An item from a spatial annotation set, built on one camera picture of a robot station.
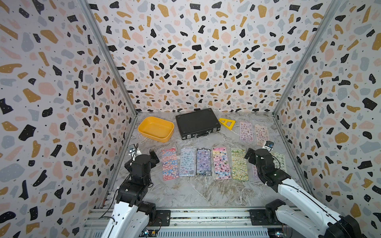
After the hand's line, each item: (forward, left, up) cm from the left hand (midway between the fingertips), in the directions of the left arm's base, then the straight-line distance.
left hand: (145, 153), depth 74 cm
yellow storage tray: (+32, +4, -20) cm, 38 cm away
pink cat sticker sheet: (+5, -41, -22) cm, 47 cm away
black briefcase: (+36, -26, -19) cm, 49 cm away
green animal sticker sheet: (+3, -52, -21) cm, 56 cm away
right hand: (+5, -59, -8) cm, 60 cm away
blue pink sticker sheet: (+5, -9, -21) cm, 23 cm away
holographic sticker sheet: (+6, -30, -22) cm, 37 cm away
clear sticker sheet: (+6, -20, -22) cm, 30 cm away
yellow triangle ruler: (+34, -52, -21) cm, 65 cm away
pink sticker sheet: (+28, -63, -22) cm, 72 cm away
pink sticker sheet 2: (+27, -74, -22) cm, 82 cm away
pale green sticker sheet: (+7, -79, -23) cm, 83 cm away
